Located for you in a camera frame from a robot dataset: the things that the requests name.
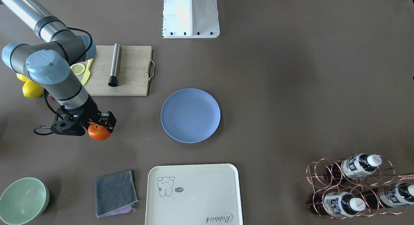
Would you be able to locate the cream rabbit tray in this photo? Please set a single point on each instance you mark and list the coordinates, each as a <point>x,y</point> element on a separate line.
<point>206,194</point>

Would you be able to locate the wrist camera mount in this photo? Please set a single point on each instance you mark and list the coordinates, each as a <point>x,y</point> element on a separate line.
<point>65,123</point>

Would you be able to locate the dark drink bottle one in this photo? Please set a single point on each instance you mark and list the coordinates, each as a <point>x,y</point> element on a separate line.
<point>358,166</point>

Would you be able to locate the dark drink bottle three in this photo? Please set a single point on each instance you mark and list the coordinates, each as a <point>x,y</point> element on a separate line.
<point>389,196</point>

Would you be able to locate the grey folded cloth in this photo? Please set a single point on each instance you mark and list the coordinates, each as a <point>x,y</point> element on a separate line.
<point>115,194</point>

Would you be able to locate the orange fruit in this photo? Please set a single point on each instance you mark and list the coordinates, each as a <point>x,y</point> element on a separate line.
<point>98,132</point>

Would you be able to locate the green bowl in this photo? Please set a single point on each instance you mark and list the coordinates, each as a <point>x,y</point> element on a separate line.
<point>23,201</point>

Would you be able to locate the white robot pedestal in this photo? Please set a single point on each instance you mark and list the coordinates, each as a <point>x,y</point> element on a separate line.
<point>190,19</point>

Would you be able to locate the lemon slice lower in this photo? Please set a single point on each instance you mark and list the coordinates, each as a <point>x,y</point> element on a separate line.
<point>78,69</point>

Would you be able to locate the copper wire bottle rack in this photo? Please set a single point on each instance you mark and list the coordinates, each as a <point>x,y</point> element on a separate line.
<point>383,175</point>

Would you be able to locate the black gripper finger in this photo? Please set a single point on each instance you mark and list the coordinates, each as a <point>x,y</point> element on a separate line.
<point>107,120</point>

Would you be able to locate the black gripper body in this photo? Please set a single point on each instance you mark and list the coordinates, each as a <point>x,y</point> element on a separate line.
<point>91,112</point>

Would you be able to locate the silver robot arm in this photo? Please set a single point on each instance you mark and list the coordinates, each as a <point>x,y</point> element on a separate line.
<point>49,65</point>

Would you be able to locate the dark drink bottle two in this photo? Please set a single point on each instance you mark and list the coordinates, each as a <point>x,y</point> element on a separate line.
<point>336,205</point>

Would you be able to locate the steel muddler with black tip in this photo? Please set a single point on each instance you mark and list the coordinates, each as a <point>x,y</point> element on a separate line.
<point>113,80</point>

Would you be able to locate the whole lemon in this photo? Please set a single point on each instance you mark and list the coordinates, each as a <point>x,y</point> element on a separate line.
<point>22,77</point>
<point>32,90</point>

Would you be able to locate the whole lemon far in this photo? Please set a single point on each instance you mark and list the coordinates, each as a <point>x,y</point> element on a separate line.
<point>22,77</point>

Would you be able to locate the whole lemon near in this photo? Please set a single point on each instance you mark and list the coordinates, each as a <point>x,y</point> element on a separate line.
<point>32,90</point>

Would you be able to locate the wooden cutting board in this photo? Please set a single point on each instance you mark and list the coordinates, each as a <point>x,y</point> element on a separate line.
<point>133,71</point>

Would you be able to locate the blue plate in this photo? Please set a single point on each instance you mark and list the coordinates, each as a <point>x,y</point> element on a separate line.
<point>190,115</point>

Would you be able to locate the yellow plastic knife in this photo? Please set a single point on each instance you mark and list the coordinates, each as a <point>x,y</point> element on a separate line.
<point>87,72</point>

